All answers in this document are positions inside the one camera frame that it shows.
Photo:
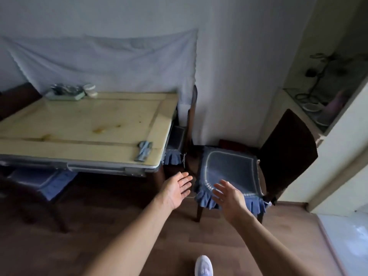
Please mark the black metal stand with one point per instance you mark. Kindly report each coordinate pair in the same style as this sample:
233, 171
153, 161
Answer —
319, 77

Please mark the person's left forearm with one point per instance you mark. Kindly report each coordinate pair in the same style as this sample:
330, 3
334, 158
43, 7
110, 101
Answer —
129, 244

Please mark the person's right forearm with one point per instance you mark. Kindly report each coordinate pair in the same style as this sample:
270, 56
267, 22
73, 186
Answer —
273, 250

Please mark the person's white shoe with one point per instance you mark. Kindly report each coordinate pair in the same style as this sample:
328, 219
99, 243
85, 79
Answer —
204, 267

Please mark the brown wooden chair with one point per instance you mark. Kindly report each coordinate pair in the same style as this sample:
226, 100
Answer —
17, 100

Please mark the blue ruffled seat cushion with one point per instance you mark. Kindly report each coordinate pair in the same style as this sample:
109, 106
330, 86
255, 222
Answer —
174, 152
43, 182
233, 169

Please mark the white bowl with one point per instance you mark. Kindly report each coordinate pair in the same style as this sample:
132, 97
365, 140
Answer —
312, 107

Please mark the yellow dining table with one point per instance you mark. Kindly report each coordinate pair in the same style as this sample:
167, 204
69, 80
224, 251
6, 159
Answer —
86, 120

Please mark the person's right hand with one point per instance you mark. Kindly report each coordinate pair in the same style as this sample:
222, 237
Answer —
233, 202

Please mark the white wall cloth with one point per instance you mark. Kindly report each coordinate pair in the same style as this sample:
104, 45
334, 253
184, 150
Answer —
115, 60

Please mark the dark wooden chair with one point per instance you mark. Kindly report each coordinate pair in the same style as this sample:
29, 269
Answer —
192, 117
287, 152
54, 209

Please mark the person's left hand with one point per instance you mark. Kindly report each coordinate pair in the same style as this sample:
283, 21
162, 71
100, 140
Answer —
175, 189

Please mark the blue grey rag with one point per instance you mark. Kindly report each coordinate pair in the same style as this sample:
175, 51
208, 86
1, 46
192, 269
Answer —
143, 150

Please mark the dark red stool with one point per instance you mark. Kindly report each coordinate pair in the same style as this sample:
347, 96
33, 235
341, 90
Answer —
235, 146

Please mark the white lidded jar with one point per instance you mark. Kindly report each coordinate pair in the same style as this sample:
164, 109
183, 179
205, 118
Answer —
90, 91

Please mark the pink vase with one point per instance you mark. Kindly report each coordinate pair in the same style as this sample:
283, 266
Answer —
335, 107

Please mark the mint green tray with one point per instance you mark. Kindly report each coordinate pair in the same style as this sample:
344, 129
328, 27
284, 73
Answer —
64, 96

